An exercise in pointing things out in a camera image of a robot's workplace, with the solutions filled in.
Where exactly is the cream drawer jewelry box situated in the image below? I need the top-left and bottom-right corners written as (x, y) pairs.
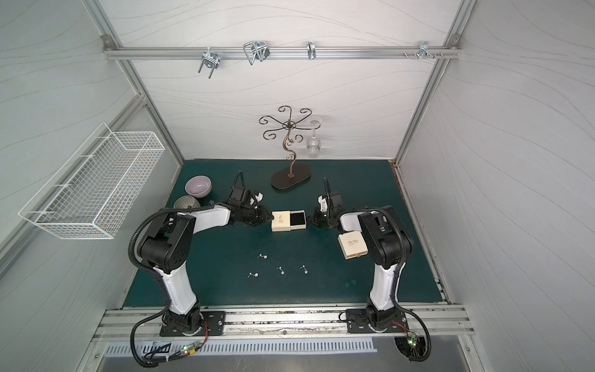
top-left (271, 210), bottom-right (307, 233)

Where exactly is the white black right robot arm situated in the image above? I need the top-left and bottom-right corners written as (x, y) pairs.
top-left (311, 206), bottom-right (415, 329)

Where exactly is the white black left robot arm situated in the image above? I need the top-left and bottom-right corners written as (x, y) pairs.
top-left (128, 202), bottom-right (274, 334)

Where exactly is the cream closed jewelry box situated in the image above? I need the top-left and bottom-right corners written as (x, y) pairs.
top-left (338, 231), bottom-right (368, 260)

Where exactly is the dark oval stand base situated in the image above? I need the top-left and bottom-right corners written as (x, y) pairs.
top-left (271, 164), bottom-right (311, 191)

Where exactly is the lilac ceramic bowl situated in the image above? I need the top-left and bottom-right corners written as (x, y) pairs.
top-left (184, 175), bottom-right (212, 199)

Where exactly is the green ribbed ceramic mug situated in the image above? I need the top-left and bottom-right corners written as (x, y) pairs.
top-left (173, 195), bottom-right (201, 210)

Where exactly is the clear wine glass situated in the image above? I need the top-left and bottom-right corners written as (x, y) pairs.
top-left (306, 118), bottom-right (322, 158)

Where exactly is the bronze scroll stand rod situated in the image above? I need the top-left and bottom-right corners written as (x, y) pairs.
top-left (258, 105), bottom-right (312, 167)

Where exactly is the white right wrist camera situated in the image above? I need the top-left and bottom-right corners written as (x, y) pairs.
top-left (318, 192), bottom-right (345, 214)

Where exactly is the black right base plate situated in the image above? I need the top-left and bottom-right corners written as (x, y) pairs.
top-left (339, 306), bottom-right (409, 334)

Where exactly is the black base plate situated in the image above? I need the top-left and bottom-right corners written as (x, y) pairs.
top-left (160, 310), bottom-right (226, 337)
top-left (339, 306), bottom-right (409, 334)

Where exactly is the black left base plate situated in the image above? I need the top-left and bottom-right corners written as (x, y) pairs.
top-left (160, 310), bottom-right (226, 337)

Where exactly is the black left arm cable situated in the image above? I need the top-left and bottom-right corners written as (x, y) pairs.
top-left (128, 204), bottom-right (215, 368)

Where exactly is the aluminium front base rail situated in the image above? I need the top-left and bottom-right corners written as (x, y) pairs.
top-left (92, 303), bottom-right (475, 342)

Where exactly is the metal rail clamp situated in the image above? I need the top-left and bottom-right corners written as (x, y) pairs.
top-left (198, 48), bottom-right (220, 79)
top-left (243, 41), bottom-right (271, 65)

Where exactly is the white wire basket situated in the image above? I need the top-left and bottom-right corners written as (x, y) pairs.
top-left (18, 123), bottom-right (165, 240)

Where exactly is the metal rail hook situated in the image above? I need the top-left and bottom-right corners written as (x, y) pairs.
top-left (306, 41), bottom-right (316, 60)

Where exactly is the metal rail bracket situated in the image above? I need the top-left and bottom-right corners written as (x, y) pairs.
top-left (403, 41), bottom-right (444, 60)

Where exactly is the white slotted cable duct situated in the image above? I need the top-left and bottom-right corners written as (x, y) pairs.
top-left (104, 337), bottom-right (377, 357)

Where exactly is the aluminium cross rail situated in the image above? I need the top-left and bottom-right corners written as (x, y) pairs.
top-left (104, 44), bottom-right (463, 61)

